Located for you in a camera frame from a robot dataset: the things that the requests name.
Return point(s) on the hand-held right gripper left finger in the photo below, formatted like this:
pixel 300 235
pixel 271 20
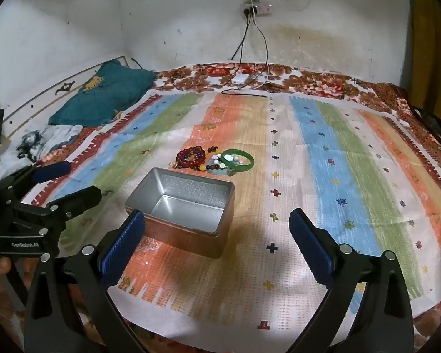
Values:
pixel 121 253

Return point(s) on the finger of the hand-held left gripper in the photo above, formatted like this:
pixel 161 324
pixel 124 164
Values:
pixel 81 198
pixel 51 171

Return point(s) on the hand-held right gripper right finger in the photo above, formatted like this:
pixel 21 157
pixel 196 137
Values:
pixel 312 250

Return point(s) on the silver metal tin box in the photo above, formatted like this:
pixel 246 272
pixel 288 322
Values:
pixel 183 195

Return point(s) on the green jade bangle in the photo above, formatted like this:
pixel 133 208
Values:
pixel 248 165

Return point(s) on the white crumpled clothing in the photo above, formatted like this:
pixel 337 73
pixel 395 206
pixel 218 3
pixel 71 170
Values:
pixel 62 132

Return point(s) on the teal blanket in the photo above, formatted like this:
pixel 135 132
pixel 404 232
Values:
pixel 103 92

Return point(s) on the striped patterned mat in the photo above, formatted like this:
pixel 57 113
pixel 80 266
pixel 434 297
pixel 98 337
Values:
pixel 316 147

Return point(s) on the white charger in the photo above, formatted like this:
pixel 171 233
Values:
pixel 242 79

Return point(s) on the white power strip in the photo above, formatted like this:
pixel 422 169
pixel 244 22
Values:
pixel 262 8

